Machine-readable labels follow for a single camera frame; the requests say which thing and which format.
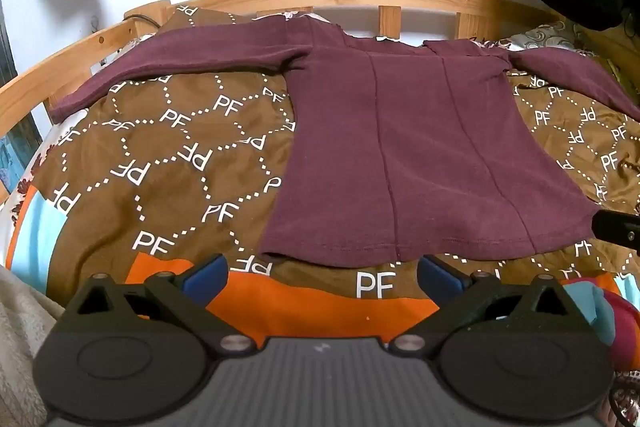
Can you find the dark pink cloth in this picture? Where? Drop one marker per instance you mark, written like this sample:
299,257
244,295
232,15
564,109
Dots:
625,322

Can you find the light blue cloth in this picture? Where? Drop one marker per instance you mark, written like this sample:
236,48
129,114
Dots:
592,312

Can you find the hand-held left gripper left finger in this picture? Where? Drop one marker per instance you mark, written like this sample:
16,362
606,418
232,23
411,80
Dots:
207,279

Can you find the white floral bed sheet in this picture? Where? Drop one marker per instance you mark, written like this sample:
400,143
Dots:
37,167

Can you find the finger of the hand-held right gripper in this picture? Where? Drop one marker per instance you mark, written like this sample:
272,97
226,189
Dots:
617,229

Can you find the grey swirl-patterned pillow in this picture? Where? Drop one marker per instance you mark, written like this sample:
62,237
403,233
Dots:
550,36

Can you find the wooden bed frame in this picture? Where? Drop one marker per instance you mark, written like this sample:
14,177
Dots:
75,57

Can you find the brown patterned blanket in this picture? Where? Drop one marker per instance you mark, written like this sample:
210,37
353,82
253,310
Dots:
165,157

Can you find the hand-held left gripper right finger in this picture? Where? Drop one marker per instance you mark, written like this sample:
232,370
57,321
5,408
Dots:
437,279

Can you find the maroon long-sleeve shirt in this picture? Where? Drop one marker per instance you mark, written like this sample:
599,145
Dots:
400,147

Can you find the beige fleece blanket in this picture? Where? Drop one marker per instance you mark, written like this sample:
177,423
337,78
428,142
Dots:
22,347

